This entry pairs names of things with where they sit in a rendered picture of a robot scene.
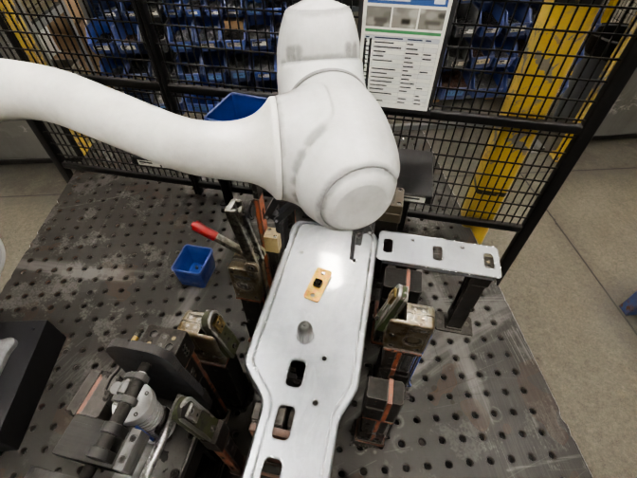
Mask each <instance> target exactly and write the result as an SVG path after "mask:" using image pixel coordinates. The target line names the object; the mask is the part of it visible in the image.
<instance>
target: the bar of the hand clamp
mask: <svg viewBox="0 0 637 478"><path fill-rule="evenodd" d="M221 213H225V214H226V216H227V220H228V222H229V223H230V225H231V228H232V230H233V232H234V234H235V237H236V239H237V241H238V243H239V245H240V248H241V250H242V252H243V254H244V256H245V258H246V261H251V262H255V263H257V264H259V263H258V261H257V258H256V256H255V254H254V253H257V254H259V256H260V259H259V260H260V261H263V260H264V256H263V253H262V251H261V248H260V246H259V243H258V241H257V238H256V236H255V233H254V230H253V228H252V226H251V224H250V221H249V219H253V218H254V216H255V214H256V208H255V206H254V205H253V204H247V205H246V208H245V207H244V205H243V202H242V200H241V199H230V201H229V203H228V205H227V206H226V207H224V208H222V209H221Z"/></svg>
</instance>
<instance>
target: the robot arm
mask: <svg viewBox="0 0 637 478"><path fill-rule="evenodd" d="M277 70H278V73H277V80H278V92H279V95H277V96H272V97H268V99H267V100H266V102H265V103H264V105H263V106H262V107H261V108H260V109H259V110H258V111H257V112H255V113H254V114H253V115H251V116H248V117H246V118H243V119H236V120H227V121H208V120H200V119H190V118H186V117H183V116H180V115H177V114H175V113H172V112H169V111H167V110H164V109H162V108H159V107H157V106H154V105H152V104H149V103H148V102H145V101H141V100H139V99H136V98H134V97H131V96H129V95H126V94H124V93H121V92H119V91H117V90H115V89H112V88H110V87H107V86H105V85H103V84H100V83H96V82H94V81H91V80H88V79H86V78H84V77H82V76H79V75H77V74H74V73H71V72H68V71H64V70H61V69H59V68H55V67H51V66H47V65H42V64H34V63H29V62H22V61H16V60H9V59H1V58H0V121H6V120H42V121H47V122H51V123H55V124H58V125H61V126H63V127H66V128H68V129H71V130H73V131H76V132H79V133H81V134H83V135H86V136H88V137H91V138H94V139H96V140H99V141H101V142H104V143H106V144H109V145H111V146H114V147H116V148H119V149H120V150H123V151H125V152H128V153H130V154H133V155H135V156H139V157H142V158H144V159H147V160H149V161H152V162H154V163H156V164H159V165H162V166H164V167H167V168H170V169H173V170H176V171H178V172H182V173H186V174H190V175H198V176H203V177H208V178H216V179H224V180H232V181H242V182H248V183H253V184H256V185H259V186H260V187H262V188H264V189H266V190H267V191H268V192H269V193H271V194H272V195H273V196H274V197H273V198H272V200H271V202H270V204H269V206H268V207H267V209H266V212H265V214H264V218H265V219H272V220H273V221H274V222H275V228H276V232H277V233H280V234H281V240H282V248H286V247H287V244H288V241H289V229H288V219H287V216H288V215H289V214H290V213H292V212H293V211H294V210H296V209H297V208H302V210H303V211H304V212H305V213H306V214H307V215H308V216H309V217H310V218H312V219H313V220H315V221H316V222H318V223H319V224H321V225H322V226H324V227H326V228H328V229H330V230H341V231H344V230H353V234H352V242H351V252H350V260H353V259H354V256H355V245H357V246H361V244H362V239H363V234H364V233H367V234H369V235H372V234H373V229H374V221H375V220H377V219H378V218H379V217H380V216H381V215H382V214H383V213H384V212H385V211H386V209H387V208H388V207H389V205H390V204H391V201H392V199H393V196H394V193H395V190H396V185H397V178H398V176H399V173H400V161H399V154H398V150H397V146H396V142H395V139H394V136H393V133H392V130H391V127H390V125H389V123H388V120H387V118H386V116H385V114H384V112H383V110H382V109H381V107H380V105H379V104H378V102H377V101H376V99H375V98H374V96H373V95H372V94H371V93H370V92H369V91H368V90H367V88H366V84H365V80H364V72H363V63H362V61H361V60H360V43H359V38H358V33H357V29H356V25H355V19H354V16H353V14H352V11H351V9H350V8H349V7H348V6H346V5H344V4H341V3H339V2H337V1H334V0H302V1H300V2H298V3H296V4H294V5H292V6H291V7H289V8H287V9H286V10H285V12H284V14H283V18H282V23H281V28H280V33H279V39H278V46H277ZM281 200H284V201H288V202H287V203H286V204H285V205H283V206H282V207H281V208H280V209H278V210H277V211H275V210H276V208H277V206H278V204H279V203H280V201H281Z"/></svg>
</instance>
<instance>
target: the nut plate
mask: <svg viewBox="0 0 637 478"><path fill-rule="evenodd" d="M321 272H325V275H321ZM331 276H332V271H330V270H327V269H324V268H321V267H318V268H317V269H316V271H315V273H314V275H313V277H312V279H311V281H310V283H309V285H308V286H307V288H306V290H305V292H304V294H303V297H304V298H305V299H308V300H311V301H313V302H316V303H318V302H319V300H320V298H321V296H322V294H323V292H324V290H325V287H326V286H327V284H328V282H329V280H330V278H331ZM317 281H319V284H317ZM311 294H315V297H311V296H310V295H311Z"/></svg>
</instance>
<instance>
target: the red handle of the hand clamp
mask: <svg viewBox="0 0 637 478"><path fill-rule="evenodd" d="M191 227H192V230H194V231H196V232H197V233H199V234H201V235H203V236H205V237H207V238H208V239H210V240H211V241H215V242H216V243H218V244H220V245H222V246H224V247H226V248H228V249H230V250H232V251H234V252H236V253H237V254H239V255H241V256H243V257H245V256H244V254H243V252H242V250H241V248H240V245H239V244H237V243H235V242H233V241H231V240H230V239H228V238H226V237H225V236H223V235H222V234H220V233H218V231H216V230H213V229H212V228H210V227H208V226H206V225H204V224H203V223H201V222H199V221H196V222H194V221H193V222H192V224H191Z"/></svg>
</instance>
